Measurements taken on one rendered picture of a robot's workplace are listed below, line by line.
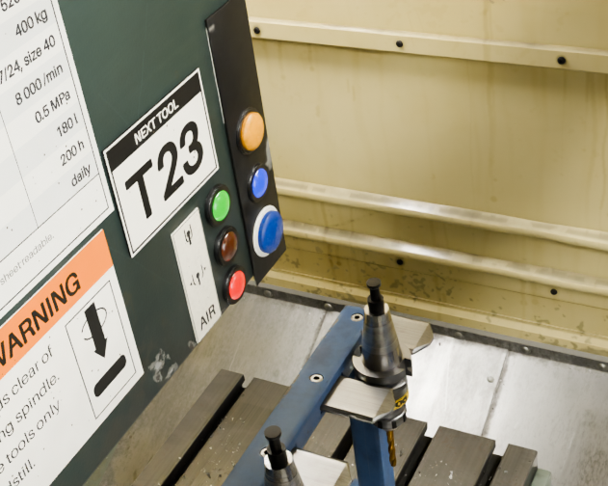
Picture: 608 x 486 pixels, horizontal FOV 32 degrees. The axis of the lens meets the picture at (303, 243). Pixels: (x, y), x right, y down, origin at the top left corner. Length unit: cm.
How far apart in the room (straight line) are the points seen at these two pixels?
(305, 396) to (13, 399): 60
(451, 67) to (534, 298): 39
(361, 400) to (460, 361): 61
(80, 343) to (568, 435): 115
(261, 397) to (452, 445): 30
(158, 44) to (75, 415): 21
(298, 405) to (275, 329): 73
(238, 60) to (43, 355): 23
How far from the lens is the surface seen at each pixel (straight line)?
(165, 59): 61
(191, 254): 66
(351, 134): 159
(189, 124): 64
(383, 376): 113
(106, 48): 57
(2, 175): 52
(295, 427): 109
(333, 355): 116
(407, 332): 119
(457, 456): 149
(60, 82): 54
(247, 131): 69
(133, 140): 59
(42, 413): 58
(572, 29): 138
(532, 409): 167
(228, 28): 67
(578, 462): 163
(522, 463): 148
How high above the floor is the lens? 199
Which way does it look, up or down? 35 degrees down
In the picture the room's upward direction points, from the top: 9 degrees counter-clockwise
